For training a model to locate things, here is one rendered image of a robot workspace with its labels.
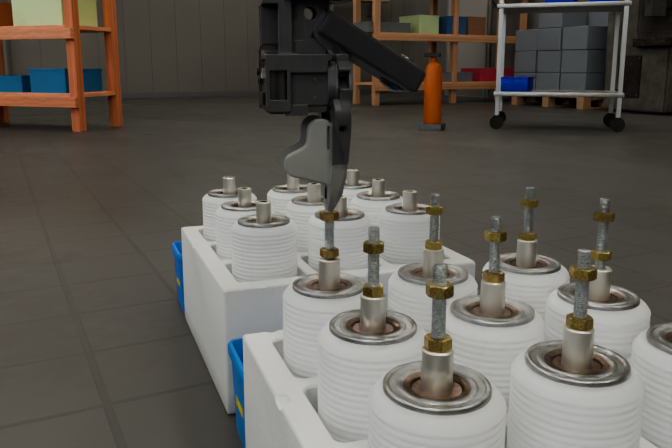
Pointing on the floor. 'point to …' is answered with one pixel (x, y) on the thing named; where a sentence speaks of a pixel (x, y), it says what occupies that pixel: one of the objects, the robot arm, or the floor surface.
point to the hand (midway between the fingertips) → (336, 196)
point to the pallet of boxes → (564, 57)
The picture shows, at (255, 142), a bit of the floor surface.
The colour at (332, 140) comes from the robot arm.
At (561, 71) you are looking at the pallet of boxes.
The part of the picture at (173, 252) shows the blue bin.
